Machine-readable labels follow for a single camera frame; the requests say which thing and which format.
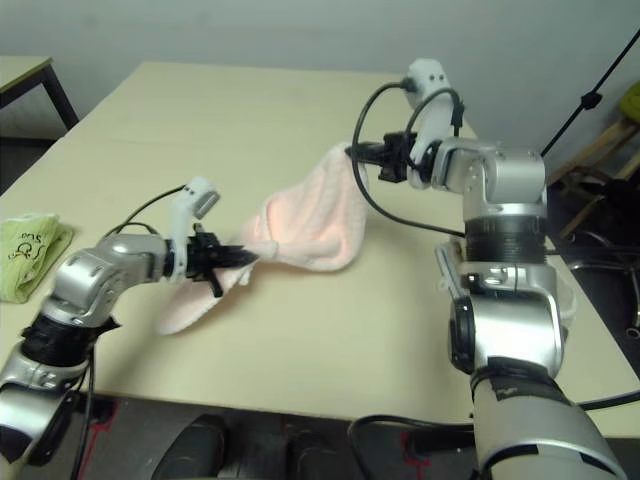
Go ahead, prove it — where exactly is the robot left leg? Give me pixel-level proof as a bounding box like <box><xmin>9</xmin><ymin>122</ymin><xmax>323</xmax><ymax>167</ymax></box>
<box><xmin>149</xmin><ymin>414</ymin><xmax>229</xmax><ymax>480</ymax></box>

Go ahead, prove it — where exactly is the robot leg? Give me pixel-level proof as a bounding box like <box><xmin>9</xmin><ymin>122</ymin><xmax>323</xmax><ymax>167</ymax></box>
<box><xmin>284</xmin><ymin>424</ymin><xmax>351</xmax><ymax>480</ymax></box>
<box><xmin>149</xmin><ymin>414</ymin><xmax>229</xmax><ymax>480</ymax></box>

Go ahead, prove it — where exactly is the wooden stool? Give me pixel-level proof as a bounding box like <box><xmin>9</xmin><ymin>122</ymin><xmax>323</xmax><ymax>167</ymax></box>
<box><xmin>549</xmin><ymin>114</ymin><xmax>640</xmax><ymax>236</ymax></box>

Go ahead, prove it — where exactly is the black office chair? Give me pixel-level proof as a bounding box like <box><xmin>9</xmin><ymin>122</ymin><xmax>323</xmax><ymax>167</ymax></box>
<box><xmin>547</xmin><ymin>172</ymin><xmax>640</xmax><ymax>341</ymax></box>

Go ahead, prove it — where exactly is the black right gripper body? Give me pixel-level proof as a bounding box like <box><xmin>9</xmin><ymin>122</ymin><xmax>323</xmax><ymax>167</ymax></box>
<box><xmin>377</xmin><ymin>129</ymin><xmax>417</xmax><ymax>185</ymax></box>

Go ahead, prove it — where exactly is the robot right leg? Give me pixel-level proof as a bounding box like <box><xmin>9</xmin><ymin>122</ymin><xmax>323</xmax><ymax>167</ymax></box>
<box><xmin>284</xmin><ymin>424</ymin><xmax>351</xmax><ymax>480</ymax></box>

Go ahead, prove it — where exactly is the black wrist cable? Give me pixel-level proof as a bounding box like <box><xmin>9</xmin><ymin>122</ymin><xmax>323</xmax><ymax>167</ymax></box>
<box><xmin>74</xmin><ymin>184</ymin><xmax>189</xmax><ymax>466</ymax></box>
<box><xmin>352</xmin><ymin>82</ymin><xmax>469</xmax><ymax>239</ymax></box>

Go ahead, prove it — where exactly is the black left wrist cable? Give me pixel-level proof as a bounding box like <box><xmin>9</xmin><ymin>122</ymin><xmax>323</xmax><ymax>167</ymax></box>
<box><xmin>74</xmin><ymin>184</ymin><xmax>189</xmax><ymax>466</ymax></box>

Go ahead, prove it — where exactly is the green folded towel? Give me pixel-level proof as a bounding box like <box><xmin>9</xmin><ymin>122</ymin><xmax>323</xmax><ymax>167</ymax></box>
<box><xmin>0</xmin><ymin>212</ymin><xmax>75</xmax><ymax>305</ymax></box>

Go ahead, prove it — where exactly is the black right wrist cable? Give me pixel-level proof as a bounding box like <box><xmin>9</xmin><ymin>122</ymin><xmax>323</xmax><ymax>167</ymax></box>
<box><xmin>352</xmin><ymin>82</ymin><xmax>469</xmax><ymax>239</ymax></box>

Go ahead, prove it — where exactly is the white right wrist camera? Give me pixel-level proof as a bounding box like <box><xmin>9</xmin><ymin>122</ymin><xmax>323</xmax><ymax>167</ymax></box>
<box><xmin>404</xmin><ymin>58</ymin><xmax>464</xmax><ymax>189</ymax></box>

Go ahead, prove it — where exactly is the side table with black frame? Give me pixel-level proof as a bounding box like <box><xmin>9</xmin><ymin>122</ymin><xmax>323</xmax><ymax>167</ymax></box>
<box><xmin>0</xmin><ymin>56</ymin><xmax>80</xmax><ymax>139</ymax></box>

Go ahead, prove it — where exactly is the pink towel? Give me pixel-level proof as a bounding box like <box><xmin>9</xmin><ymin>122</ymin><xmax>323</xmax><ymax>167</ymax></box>
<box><xmin>155</xmin><ymin>141</ymin><xmax>371</xmax><ymax>337</ymax></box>

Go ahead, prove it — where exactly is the green stool cushion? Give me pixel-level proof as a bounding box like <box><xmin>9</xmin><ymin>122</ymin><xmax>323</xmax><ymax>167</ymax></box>
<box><xmin>619</xmin><ymin>82</ymin><xmax>640</xmax><ymax>121</ymax></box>

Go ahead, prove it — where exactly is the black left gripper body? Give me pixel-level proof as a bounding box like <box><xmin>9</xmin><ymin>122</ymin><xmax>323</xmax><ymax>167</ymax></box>
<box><xmin>185</xmin><ymin>231</ymin><xmax>225</xmax><ymax>299</ymax></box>

